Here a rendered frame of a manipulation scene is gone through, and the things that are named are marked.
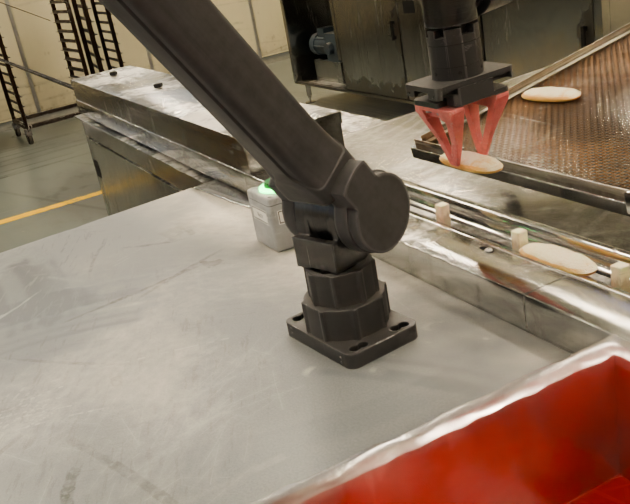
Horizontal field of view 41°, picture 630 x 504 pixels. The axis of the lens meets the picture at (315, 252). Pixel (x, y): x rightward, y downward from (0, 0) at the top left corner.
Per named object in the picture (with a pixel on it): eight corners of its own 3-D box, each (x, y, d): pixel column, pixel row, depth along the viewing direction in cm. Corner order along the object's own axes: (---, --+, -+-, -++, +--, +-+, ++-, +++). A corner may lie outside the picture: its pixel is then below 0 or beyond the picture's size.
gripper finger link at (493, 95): (430, 163, 96) (418, 84, 93) (479, 145, 99) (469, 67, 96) (466, 173, 91) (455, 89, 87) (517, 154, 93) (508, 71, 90)
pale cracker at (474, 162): (431, 162, 98) (430, 152, 98) (457, 152, 100) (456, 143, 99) (485, 177, 90) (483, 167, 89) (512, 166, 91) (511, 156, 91)
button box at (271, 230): (258, 262, 117) (242, 188, 113) (307, 245, 120) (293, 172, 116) (283, 278, 110) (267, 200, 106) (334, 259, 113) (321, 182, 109)
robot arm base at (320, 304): (285, 333, 87) (352, 371, 78) (270, 263, 84) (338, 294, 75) (350, 303, 91) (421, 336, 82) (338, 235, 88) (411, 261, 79)
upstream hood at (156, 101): (76, 105, 238) (68, 75, 235) (136, 89, 245) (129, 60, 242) (251, 184, 132) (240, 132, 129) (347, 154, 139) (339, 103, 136)
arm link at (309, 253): (300, 280, 83) (339, 289, 79) (281, 183, 79) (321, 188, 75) (360, 245, 89) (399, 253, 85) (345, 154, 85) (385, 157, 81)
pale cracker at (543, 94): (515, 100, 123) (514, 93, 123) (532, 90, 125) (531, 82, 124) (570, 103, 115) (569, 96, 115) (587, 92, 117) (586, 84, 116)
